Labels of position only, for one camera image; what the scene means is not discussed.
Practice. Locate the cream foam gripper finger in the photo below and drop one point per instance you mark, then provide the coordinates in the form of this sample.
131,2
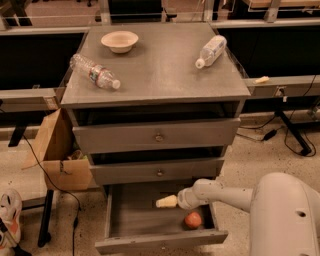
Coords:
167,202

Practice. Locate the red apple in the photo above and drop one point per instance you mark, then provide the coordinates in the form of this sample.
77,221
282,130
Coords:
193,220

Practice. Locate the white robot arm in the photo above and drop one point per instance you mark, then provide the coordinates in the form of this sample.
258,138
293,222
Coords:
284,212

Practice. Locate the grey open bottom drawer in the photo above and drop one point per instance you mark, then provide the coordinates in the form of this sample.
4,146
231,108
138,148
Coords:
134,222

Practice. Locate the grey top drawer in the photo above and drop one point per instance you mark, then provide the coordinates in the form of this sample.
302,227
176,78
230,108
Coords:
149,136

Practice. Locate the grey middle drawer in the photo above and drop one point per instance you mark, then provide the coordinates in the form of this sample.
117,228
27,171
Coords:
156,170

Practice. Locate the grey wooden drawer cabinet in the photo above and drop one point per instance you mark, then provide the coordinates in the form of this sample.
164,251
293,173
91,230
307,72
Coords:
159,82

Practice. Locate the brown cardboard box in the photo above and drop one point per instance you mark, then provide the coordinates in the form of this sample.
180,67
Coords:
53,147

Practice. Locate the black table leg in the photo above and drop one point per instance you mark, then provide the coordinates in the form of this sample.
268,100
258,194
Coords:
44,235
290,126

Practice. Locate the clear bottle red label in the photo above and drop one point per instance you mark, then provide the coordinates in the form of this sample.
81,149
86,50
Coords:
99,75

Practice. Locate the black right table leg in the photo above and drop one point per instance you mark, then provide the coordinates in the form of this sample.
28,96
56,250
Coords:
290,126

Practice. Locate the small cream foam piece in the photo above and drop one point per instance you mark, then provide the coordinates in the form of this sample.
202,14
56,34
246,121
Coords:
261,80

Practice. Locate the clear bottle white label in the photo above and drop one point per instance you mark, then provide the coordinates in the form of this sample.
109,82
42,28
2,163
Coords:
211,51

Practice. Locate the white orange sneaker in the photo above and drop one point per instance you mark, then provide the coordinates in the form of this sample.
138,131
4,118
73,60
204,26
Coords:
10,210

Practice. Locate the beige ceramic bowl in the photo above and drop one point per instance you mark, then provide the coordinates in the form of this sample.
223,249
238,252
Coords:
119,41

